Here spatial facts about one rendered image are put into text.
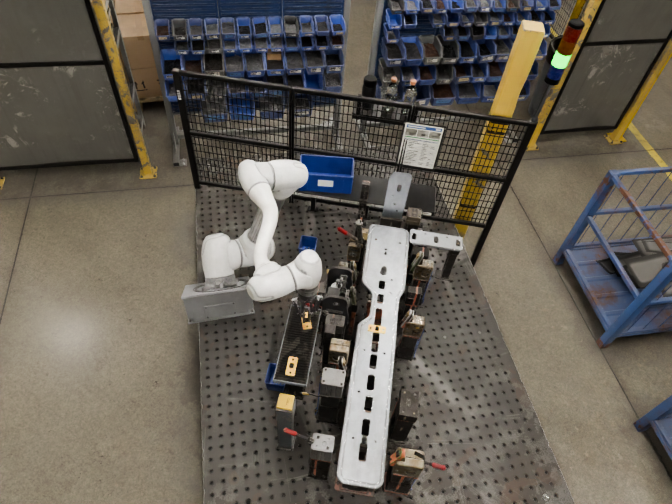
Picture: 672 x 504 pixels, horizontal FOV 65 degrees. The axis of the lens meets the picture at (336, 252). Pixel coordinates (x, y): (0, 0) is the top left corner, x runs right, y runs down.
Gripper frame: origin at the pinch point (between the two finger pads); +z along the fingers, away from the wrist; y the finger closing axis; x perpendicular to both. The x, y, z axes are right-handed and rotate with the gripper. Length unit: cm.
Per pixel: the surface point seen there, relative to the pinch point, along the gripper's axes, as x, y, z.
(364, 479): -65, 14, 20
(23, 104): 230, -170, 46
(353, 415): -38.8, 15.1, 20.3
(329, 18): 258, 54, 2
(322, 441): -50, 0, 14
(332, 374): -24.3, 7.9, 9.3
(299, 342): -10.1, -4.3, 4.3
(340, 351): -12.5, 13.7, 12.4
